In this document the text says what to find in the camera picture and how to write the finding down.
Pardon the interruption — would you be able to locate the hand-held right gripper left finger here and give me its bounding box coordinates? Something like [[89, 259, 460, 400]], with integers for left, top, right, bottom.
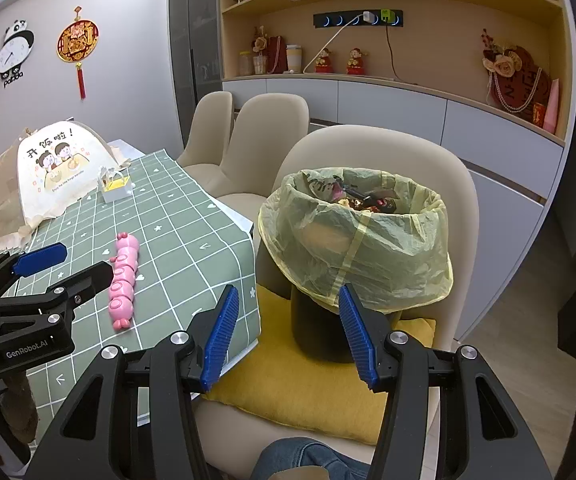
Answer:
[[32, 284, 241, 480]]

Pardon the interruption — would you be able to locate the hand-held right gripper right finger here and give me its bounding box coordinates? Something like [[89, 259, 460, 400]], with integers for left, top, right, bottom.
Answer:
[[338, 282, 554, 480]]

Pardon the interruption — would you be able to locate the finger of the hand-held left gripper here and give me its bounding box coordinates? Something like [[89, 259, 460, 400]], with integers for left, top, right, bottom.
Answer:
[[0, 260, 114, 318], [0, 241, 69, 301]]

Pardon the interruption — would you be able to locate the black trash bin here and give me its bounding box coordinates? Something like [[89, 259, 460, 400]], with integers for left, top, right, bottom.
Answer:
[[290, 285, 403, 363]]

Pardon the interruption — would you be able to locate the person's left forearm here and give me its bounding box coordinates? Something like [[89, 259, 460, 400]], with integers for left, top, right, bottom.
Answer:
[[0, 367, 39, 468]]

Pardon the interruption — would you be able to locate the pink caterpillar toy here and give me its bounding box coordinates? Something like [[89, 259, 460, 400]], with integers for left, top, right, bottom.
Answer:
[[108, 232, 141, 332]]

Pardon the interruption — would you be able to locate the yellow seat cushion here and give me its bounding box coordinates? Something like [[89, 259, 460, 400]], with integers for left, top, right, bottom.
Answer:
[[202, 287, 436, 446]]

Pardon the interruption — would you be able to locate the printed mesh food cover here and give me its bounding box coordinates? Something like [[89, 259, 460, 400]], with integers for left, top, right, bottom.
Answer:
[[0, 119, 133, 241]]

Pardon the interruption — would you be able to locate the small white yellow box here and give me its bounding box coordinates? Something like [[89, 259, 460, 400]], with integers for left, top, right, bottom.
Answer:
[[96, 166, 133, 204]]

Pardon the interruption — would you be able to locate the person's leg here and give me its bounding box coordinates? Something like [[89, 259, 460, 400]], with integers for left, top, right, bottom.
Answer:
[[257, 437, 375, 480]]

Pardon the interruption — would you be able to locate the beige dining chair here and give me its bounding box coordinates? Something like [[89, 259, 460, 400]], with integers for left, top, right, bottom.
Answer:
[[177, 91, 235, 167], [188, 92, 311, 201], [193, 125, 481, 480]]

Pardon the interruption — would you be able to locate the red gold knot ornament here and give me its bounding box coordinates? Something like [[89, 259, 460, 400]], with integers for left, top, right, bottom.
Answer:
[[56, 6, 102, 101]]

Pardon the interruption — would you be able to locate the dark grey refrigerator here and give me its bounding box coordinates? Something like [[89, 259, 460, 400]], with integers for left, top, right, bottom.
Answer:
[[168, 0, 223, 156]]

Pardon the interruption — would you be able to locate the small brown bag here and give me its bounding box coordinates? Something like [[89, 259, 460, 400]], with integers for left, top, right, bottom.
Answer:
[[268, 36, 289, 73]]

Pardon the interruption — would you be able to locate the brown pearl flower handbag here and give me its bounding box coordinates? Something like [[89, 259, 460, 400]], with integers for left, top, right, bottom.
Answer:
[[482, 29, 551, 113]]

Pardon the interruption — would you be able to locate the black power strip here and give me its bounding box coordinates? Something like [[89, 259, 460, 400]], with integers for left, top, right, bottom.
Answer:
[[314, 10, 403, 28]]

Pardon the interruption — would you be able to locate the panda wall clock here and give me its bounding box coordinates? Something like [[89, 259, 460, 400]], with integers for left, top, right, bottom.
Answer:
[[0, 20, 36, 90]]

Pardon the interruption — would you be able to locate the beige wall cabinet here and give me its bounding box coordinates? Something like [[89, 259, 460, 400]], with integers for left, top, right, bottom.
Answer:
[[216, 0, 576, 341]]

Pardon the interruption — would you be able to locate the black cable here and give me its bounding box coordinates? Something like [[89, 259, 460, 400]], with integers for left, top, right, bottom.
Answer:
[[385, 25, 419, 86]]

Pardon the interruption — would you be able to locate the white cable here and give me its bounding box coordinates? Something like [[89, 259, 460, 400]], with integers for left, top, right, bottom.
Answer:
[[304, 20, 366, 73]]

